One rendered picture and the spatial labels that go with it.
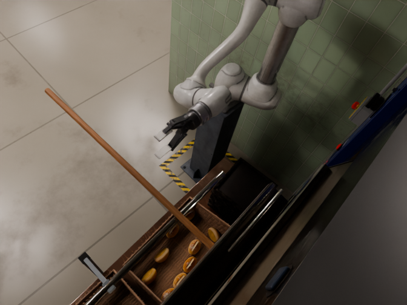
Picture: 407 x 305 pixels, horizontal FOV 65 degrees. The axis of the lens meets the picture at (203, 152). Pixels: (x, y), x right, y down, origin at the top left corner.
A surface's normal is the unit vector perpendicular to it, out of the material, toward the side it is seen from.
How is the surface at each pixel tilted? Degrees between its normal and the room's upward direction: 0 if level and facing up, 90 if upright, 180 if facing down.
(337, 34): 90
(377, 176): 0
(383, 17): 90
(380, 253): 0
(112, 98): 0
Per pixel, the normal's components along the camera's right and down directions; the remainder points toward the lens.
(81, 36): 0.12, -0.49
